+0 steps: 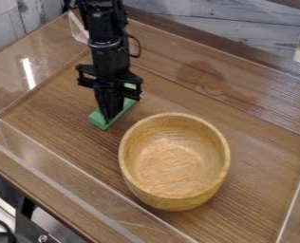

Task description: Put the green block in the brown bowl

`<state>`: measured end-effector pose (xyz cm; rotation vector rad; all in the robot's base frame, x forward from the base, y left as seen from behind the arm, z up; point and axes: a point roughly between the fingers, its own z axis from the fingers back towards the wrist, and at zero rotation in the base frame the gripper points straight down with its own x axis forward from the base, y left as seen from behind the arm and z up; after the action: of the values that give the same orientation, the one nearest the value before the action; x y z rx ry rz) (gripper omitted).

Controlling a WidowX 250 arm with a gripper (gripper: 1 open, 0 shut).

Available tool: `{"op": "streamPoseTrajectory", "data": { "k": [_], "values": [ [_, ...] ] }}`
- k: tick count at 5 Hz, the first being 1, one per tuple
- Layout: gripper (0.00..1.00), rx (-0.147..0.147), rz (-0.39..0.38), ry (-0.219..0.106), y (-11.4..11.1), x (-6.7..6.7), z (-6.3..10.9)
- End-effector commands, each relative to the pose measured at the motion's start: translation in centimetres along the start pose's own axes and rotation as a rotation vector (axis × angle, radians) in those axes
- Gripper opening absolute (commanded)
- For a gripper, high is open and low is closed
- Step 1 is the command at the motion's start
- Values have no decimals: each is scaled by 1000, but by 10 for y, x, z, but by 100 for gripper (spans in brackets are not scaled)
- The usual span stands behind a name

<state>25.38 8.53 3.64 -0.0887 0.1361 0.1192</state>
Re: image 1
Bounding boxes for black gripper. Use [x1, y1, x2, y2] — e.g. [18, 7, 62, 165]
[77, 41, 143, 122]

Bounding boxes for green rectangular block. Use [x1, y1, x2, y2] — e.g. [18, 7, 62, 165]
[89, 83, 141, 130]

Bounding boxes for brown wooden bowl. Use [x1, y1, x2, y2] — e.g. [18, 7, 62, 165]
[119, 112, 232, 212]

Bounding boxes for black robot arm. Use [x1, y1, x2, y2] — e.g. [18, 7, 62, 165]
[77, 0, 143, 122]

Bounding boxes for clear acrylic tray walls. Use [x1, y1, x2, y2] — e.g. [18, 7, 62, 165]
[0, 11, 300, 243]

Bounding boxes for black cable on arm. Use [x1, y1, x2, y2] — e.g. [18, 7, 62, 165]
[121, 31, 143, 60]

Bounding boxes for black table leg bracket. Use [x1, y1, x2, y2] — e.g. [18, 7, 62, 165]
[16, 197, 61, 243]

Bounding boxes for black cable under table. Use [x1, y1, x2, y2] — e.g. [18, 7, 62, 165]
[0, 217, 18, 243]

